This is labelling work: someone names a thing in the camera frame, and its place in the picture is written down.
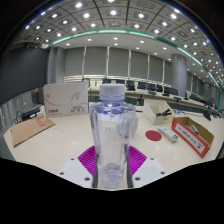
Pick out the black oblong desk item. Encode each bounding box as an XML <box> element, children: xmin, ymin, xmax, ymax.
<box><xmin>203</xmin><ymin>111</ymin><xmax>214</xmax><ymax>122</ymax></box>

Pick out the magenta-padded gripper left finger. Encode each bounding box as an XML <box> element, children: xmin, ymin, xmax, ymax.
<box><xmin>57</xmin><ymin>145</ymin><xmax>100</xmax><ymax>189</ymax></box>

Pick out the small teal item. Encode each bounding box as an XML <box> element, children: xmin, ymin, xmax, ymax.
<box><xmin>189</xmin><ymin>124</ymin><xmax>200</xmax><ymax>135</ymax></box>

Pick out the black hand tool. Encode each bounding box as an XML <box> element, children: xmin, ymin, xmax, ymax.
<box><xmin>155</xmin><ymin>108</ymin><xmax>173</xmax><ymax>118</ymax></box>

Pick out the clear plastic water bottle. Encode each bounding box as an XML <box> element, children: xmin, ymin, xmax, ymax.
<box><xmin>88</xmin><ymin>83</ymin><xmax>137</xmax><ymax>189</ymax></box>

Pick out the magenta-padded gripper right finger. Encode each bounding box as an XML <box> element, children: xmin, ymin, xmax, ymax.
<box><xmin>126</xmin><ymin>145</ymin><xmax>167</xmax><ymax>189</ymax></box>

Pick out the white printed cardboard box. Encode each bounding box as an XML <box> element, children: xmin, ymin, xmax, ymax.
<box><xmin>42</xmin><ymin>81</ymin><xmax>90</xmax><ymax>118</ymax></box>

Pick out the row of black desk microphones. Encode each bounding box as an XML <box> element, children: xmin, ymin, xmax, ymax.
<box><xmin>148</xmin><ymin>89</ymin><xmax>201</xmax><ymax>103</ymax></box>

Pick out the flat brown cardboard piece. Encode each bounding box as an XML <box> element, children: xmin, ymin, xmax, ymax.
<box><xmin>10</xmin><ymin>115</ymin><xmax>56</xmax><ymax>148</ymax></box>

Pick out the flat round red coaster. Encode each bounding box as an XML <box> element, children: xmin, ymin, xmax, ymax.
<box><xmin>144</xmin><ymin>129</ymin><xmax>163</xmax><ymax>142</ymax></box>

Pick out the black flat desk device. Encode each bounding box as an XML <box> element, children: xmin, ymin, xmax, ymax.
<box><xmin>20</xmin><ymin>104</ymin><xmax>44</xmax><ymax>121</ymax></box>

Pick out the row of black office chairs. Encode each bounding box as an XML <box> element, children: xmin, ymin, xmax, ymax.
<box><xmin>101</xmin><ymin>78</ymin><xmax>179</xmax><ymax>98</ymax></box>

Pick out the group of round ceiling lights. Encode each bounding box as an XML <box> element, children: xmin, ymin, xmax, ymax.
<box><xmin>13</xmin><ymin>0</ymin><xmax>224</xmax><ymax>91</ymax></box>

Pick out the open red-sided cardboard box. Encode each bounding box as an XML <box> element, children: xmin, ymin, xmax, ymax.
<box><xmin>171</xmin><ymin>116</ymin><xmax>215</xmax><ymax>159</ymax></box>

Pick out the long curved conference desk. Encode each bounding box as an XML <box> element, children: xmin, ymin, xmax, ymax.
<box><xmin>88</xmin><ymin>85</ymin><xmax>224</xmax><ymax>118</ymax></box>

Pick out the cream divided organizer box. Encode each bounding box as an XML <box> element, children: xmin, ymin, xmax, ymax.
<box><xmin>142</xmin><ymin>98</ymin><xmax>176</xmax><ymax>126</ymax></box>

